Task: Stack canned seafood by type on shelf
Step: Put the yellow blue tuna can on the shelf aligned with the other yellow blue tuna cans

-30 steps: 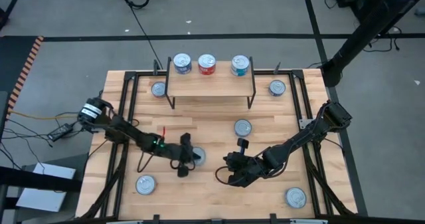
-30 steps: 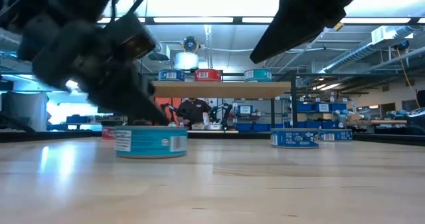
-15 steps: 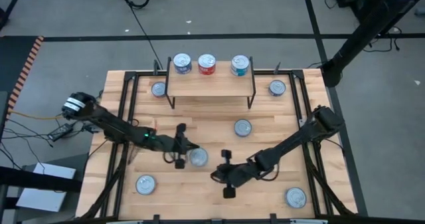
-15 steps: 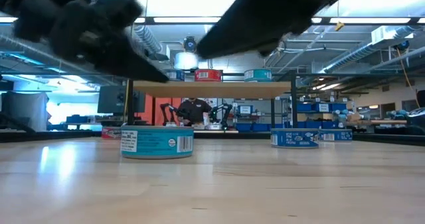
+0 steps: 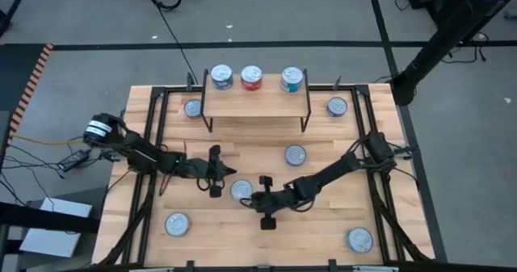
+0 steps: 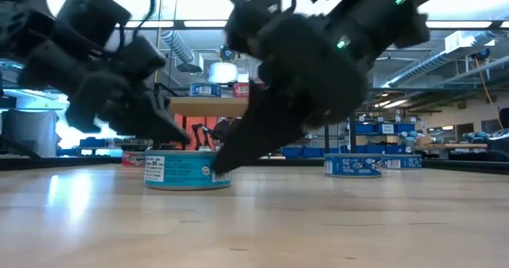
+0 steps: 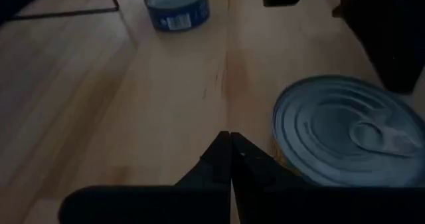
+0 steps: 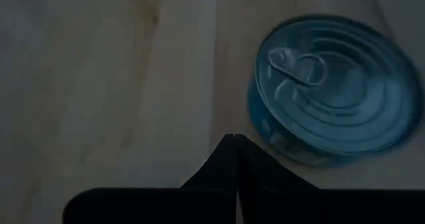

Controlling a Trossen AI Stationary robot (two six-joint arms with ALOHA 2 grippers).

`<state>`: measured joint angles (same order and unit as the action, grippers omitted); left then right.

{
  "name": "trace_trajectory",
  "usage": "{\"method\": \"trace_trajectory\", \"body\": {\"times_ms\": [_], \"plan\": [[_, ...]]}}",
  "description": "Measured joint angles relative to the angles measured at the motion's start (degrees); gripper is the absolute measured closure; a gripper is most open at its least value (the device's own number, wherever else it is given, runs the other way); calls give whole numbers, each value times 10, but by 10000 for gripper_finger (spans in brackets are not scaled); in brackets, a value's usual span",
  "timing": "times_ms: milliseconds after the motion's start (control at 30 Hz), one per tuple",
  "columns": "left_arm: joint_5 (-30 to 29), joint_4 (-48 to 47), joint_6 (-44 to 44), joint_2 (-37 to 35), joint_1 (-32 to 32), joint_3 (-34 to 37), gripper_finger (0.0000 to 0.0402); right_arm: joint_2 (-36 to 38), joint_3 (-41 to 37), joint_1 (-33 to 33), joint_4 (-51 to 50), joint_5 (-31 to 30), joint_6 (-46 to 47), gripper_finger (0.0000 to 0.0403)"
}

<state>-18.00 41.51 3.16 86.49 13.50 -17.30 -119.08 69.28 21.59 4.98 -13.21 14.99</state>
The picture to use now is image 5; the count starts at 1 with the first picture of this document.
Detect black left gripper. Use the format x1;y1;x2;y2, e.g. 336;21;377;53
193;144;237;199

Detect black metal table frame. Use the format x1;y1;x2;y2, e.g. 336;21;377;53
92;73;435;272

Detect black mat orange striped edge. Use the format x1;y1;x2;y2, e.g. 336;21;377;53
0;43;54;146

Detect white flat box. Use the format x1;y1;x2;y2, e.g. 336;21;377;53
19;198;93;259

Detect round silver-lidded tuna can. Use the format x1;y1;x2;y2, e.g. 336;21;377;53
347;227;374;254
183;98;204;119

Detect black power adapter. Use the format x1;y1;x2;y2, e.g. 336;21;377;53
57;149;90;172

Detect black looped floor cable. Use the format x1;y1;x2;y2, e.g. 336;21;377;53
149;0;200;86

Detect thin black floor cable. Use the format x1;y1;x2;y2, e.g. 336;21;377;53
0;142;61;208
440;31;490;65

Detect long yellow floor cable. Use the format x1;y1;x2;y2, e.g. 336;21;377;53
11;132;86;147

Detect black metal beam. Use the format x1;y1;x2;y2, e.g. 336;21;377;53
0;201;102;235

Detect wooden shelf black metal legs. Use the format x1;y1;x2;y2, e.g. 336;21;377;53
201;68;314;134

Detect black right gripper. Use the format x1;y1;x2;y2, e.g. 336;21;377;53
241;176;300;231

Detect tall black post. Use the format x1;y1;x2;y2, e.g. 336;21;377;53
390;0;517;107

